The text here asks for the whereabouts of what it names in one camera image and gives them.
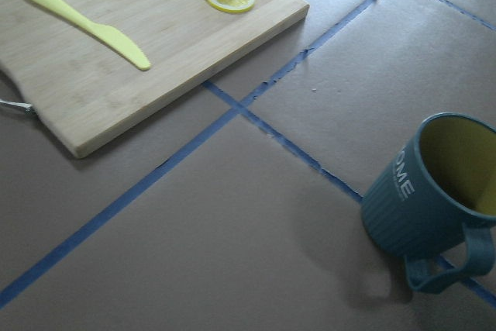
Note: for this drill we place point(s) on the blue ceramic mug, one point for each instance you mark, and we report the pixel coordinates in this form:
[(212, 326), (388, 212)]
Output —
[(434, 204)]

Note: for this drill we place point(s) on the brown paper table cover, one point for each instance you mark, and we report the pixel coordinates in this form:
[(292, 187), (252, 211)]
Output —
[(237, 207)]

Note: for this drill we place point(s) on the lemon slice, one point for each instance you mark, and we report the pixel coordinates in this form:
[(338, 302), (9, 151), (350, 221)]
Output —
[(232, 6)]

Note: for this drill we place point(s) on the bamboo cutting board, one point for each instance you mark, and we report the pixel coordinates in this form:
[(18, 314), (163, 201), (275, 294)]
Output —
[(93, 69)]

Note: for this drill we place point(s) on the yellow plastic knife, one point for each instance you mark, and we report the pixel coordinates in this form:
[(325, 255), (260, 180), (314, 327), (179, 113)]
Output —
[(109, 35)]

